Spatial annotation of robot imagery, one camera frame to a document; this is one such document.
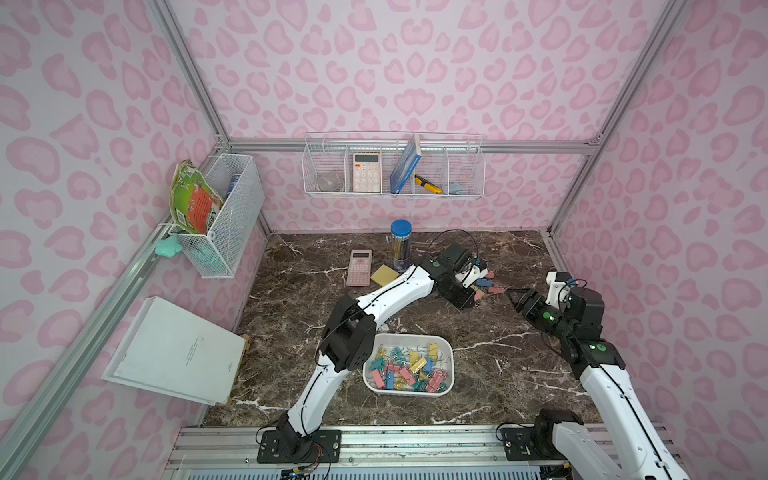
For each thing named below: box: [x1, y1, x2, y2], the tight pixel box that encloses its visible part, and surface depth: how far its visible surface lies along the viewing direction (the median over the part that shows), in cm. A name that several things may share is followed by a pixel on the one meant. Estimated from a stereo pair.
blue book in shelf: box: [390, 134, 421, 195], surface depth 90 cm
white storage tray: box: [362, 333, 455, 398], surface depth 85 cm
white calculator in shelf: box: [352, 153, 381, 193], surface depth 97 cm
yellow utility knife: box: [414, 175, 443, 194], surface depth 100 cm
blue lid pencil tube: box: [390, 219, 413, 272], surface depth 97 cm
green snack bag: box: [170, 160, 223, 235], surface depth 74 cm
